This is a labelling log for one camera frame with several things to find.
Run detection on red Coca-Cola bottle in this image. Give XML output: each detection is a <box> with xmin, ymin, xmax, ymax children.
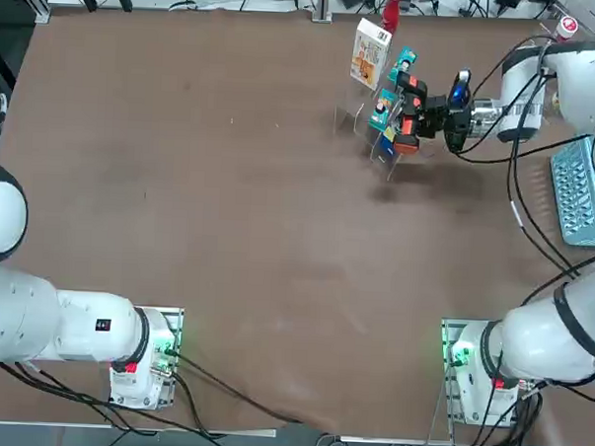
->
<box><xmin>380</xmin><ymin>0</ymin><xmax>403</xmax><ymax>34</ymax></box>

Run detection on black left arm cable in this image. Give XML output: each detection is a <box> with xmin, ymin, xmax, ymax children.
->
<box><xmin>0</xmin><ymin>359</ymin><xmax>243</xmax><ymax>446</ymax></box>

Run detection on white cookie box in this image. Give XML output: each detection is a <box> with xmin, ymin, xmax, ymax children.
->
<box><xmin>348</xmin><ymin>16</ymin><xmax>394</xmax><ymax>93</ymax></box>

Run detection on black right base cable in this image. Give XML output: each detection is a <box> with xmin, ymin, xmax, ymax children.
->
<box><xmin>465</xmin><ymin>378</ymin><xmax>545</xmax><ymax>446</ymax></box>

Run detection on red bottle with white cap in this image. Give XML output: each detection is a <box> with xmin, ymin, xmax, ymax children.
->
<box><xmin>551</xmin><ymin>14</ymin><xmax>581</xmax><ymax>47</ymax></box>

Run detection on black base power cable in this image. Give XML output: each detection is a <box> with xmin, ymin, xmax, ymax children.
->
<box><xmin>168</xmin><ymin>348</ymin><xmax>334</xmax><ymax>431</ymax></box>

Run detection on clear acrylic snack shelf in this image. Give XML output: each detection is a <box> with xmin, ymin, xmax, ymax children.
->
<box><xmin>331</xmin><ymin>61</ymin><xmax>432</xmax><ymax>184</ymax></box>

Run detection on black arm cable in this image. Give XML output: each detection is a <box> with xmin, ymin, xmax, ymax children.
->
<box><xmin>441</xmin><ymin>29</ymin><xmax>595</xmax><ymax>297</ymax></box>
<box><xmin>0</xmin><ymin>359</ymin><xmax>243</xmax><ymax>446</ymax></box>

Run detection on aluminium post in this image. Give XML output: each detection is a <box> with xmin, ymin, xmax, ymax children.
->
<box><xmin>310</xmin><ymin>0</ymin><xmax>335</xmax><ymax>24</ymax></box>

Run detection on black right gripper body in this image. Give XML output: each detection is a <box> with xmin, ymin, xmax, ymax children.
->
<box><xmin>441</xmin><ymin>105</ymin><xmax>478</xmax><ymax>156</ymax></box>

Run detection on blue plastic shopping basket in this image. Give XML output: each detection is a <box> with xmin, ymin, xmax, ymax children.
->
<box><xmin>545</xmin><ymin>133</ymin><xmax>595</xmax><ymax>249</ymax></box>

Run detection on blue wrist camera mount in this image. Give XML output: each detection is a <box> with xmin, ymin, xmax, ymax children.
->
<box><xmin>449</xmin><ymin>68</ymin><xmax>474</xmax><ymax>112</ymax></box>

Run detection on teal snack packet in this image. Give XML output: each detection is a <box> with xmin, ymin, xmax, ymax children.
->
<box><xmin>367</xmin><ymin>86</ymin><xmax>401</xmax><ymax>132</ymax></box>
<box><xmin>386</xmin><ymin>44</ymin><xmax>419</xmax><ymax>85</ymax></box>

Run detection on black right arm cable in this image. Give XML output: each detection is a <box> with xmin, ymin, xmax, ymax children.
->
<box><xmin>441</xmin><ymin>29</ymin><xmax>595</xmax><ymax>297</ymax></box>

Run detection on blue Oreo cookie packet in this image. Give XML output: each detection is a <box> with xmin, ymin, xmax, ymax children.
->
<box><xmin>377</xmin><ymin>121</ymin><xmax>401</xmax><ymax>160</ymax></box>

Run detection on orange and black barcode scanner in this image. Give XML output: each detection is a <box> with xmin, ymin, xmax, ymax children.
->
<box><xmin>393</xmin><ymin>70</ymin><xmax>430</xmax><ymax>158</ymax></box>

